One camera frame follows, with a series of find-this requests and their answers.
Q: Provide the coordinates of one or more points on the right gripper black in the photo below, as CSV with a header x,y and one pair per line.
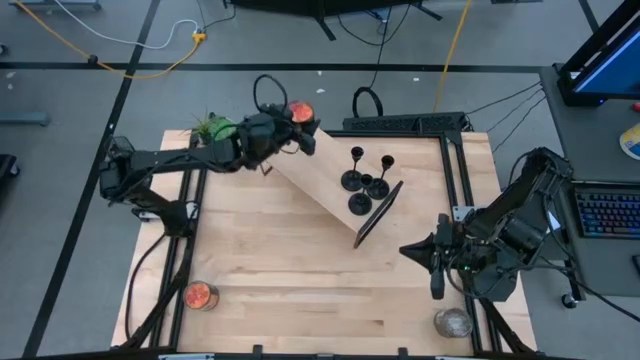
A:
x,y
447,250

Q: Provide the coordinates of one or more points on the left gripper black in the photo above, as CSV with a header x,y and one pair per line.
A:
x,y
280,130

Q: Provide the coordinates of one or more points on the orange candle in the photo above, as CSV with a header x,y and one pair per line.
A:
x,y
201,296
301,111

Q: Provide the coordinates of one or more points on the black metal candlestick holder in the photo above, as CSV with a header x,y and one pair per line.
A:
x,y
351,182
378,191
360,205

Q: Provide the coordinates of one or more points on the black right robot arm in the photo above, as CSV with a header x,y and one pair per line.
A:
x,y
525,210

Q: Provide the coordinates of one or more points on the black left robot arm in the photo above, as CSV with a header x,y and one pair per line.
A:
x,y
165,160

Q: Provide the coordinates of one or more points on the green plant in white pot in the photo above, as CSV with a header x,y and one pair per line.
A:
x,y
215,127

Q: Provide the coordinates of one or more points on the black table clamp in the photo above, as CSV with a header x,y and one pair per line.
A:
x,y
402,351
257,349

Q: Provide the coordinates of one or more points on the black perforated metal box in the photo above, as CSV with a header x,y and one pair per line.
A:
x,y
405,122

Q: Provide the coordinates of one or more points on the silver aluminium profile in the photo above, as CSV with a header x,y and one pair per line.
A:
x,y
457,358
186,357

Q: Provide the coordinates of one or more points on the black stand with legs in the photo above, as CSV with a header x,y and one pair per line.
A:
x,y
325,7

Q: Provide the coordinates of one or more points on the black caster wheel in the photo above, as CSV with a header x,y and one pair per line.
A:
x,y
568,300

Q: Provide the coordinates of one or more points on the backlit black keyboard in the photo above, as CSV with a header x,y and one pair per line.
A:
x,y
607,212

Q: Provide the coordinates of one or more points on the grey desk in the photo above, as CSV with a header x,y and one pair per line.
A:
x,y
590,140

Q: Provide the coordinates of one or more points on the black floor knob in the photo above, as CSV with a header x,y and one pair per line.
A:
x,y
92,59

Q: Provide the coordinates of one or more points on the yellow blue round pad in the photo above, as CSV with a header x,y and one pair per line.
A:
x,y
632,141

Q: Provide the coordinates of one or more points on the black monitor with blue screen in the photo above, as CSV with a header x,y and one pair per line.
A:
x,y
607,65

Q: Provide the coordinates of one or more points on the grey metal base bar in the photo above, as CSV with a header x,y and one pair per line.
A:
x,y
22,119

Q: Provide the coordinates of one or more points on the black floor object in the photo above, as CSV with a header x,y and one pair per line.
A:
x,y
7,167

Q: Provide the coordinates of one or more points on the wooden shelf with black frame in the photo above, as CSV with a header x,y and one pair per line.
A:
x,y
320,170

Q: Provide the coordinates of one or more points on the silver metal bracket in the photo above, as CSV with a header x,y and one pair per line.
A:
x,y
462,212

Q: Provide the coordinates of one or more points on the black aluminium table frame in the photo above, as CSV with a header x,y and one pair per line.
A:
x,y
448,170

